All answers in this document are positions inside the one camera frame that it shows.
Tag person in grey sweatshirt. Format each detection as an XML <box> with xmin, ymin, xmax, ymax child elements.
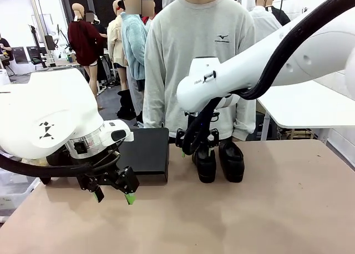
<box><xmin>143</xmin><ymin>0</ymin><xmax>257</xmax><ymax>143</ymax></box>

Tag black leather shoe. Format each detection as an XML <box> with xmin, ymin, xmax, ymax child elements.
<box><xmin>218</xmin><ymin>141</ymin><xmax>245</xmax><ymax>183</ymax></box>
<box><xmin>192</xmin><ymin>143</ymin><xmax>218</xmax><ymax>184</ymax></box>

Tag mannequin in white shirt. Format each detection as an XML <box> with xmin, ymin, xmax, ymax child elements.
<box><xmin>248</xmin><ymin>0</ymin><xmax>282</xmax><ymax>43</ymax></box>

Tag mannequin in maroon sweater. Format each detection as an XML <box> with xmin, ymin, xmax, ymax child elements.
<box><xmin>67</xmin><ymin>3</ymin><xmax>105</xmax><ymax>110</ymax></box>

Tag seated person in black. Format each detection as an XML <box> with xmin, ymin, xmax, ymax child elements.
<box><xmin>0</xmin><ymin>33</ymin><xmax>13</xmax><ymax>61</ymax></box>

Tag black sleeved right arm cable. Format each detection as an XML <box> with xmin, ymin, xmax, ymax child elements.
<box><xmin>181</xmin><ymin>0</ymin><xmax>355</xmax><ymax>156</ymax></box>

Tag person's right forearm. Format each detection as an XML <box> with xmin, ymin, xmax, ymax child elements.
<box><xmin>143</xmin><ymin>79</ymin><xmax>165</xmax><ymax>129</ymax></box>

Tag black metal shoe stand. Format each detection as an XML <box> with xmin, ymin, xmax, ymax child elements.
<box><xmin>116</xmin><ymin>127</ymin><xmax>170</xmax><ymax>183</ymax></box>
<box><xmin>38</xmin><ymin>170</ymin><xmax>81</xmax><ymax>186</ymax></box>

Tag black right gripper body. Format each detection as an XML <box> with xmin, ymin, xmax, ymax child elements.
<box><xmin>182</xmin><ymin>112</ymin><xmax>213</xmax><ymax>149</ymax></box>

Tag silver metal pole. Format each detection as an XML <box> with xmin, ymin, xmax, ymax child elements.
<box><xmin>27</xmin><ymin>0</ymin><xmax>58</xmax><ymax>70</ymax></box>

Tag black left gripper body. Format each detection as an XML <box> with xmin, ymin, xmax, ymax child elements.
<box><xmin>76</xmin><ymin>165</ymin><xmax>125</xmax><ymax>192</ymax></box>

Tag clear plastic bin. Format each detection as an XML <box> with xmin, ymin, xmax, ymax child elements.
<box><xmin>0</xmin><ymin>167</ymin><xmax>41</xmax><ymax>210</ymax></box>

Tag mannequin in black jacket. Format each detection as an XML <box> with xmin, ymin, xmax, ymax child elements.
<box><xmin>265</xmin><ymin>0</ymin><xmax>291</xmax><ymax>27</ymax></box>

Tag mannequin in light blue fleece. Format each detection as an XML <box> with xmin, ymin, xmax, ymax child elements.
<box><xmin>120</xmin><ymin>0</ymin><xmax>150</xmax><ymax>119</ymax></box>

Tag black chair back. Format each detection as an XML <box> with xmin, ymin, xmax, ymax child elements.
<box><xmin>11</xmin><ymin>46</ymin><xmax>29</xmax><ymax>64</ymax></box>

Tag mannequin in beige jacket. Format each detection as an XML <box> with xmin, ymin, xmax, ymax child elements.
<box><xmin>107</xmin><ymin>0</ymin><xmax>130</xmax><ymax>91</ymax></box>

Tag black boots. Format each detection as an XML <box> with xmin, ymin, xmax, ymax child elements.
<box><xmin>116</xmin><ymin>89</ymin><xmax>136</xmax><ymax>120</ymax></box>

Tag mannequin in red top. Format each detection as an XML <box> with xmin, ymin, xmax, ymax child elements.
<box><xmin>141</xmin><ymin>0</ymin><xmax>156</xmax><ymax>26</ymax></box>

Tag person's left forearm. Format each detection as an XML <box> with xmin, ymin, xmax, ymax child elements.
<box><xmin>232</xmin><ymin>98</ymin><xmax>257</xmax><ymax>142</ymax></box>

